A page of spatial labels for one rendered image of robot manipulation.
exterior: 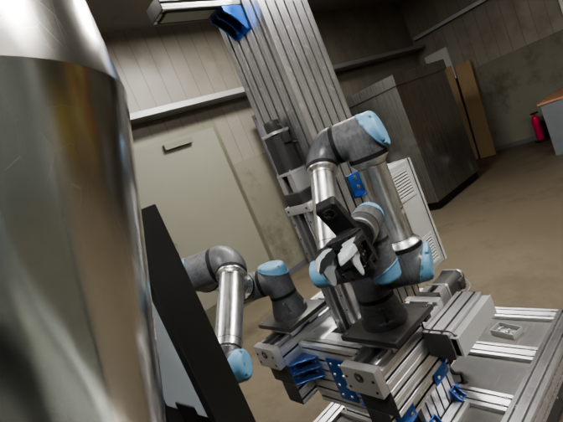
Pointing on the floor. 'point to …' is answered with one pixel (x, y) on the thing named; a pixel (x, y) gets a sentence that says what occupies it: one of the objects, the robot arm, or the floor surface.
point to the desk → (554, 118)
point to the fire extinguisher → (538, 129)
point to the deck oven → (423, 129)
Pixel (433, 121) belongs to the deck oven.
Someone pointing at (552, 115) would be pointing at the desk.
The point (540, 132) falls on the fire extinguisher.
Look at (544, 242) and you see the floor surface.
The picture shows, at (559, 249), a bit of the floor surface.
